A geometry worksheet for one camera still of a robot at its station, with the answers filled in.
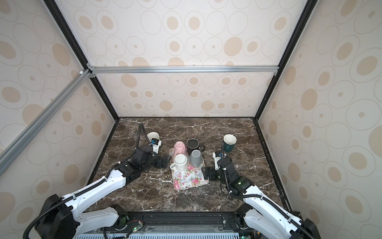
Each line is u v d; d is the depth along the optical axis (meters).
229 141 0.97
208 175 0.71
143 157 0.61
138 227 0.71
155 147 0.73
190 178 0.88
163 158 0.73
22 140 0.55
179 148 0.90
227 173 0.59
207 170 0.71
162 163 0.74
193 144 0.95
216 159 0.73
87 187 0.46
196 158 0.87
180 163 0.86
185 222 0.74
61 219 0.38
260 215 0.59
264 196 0.50
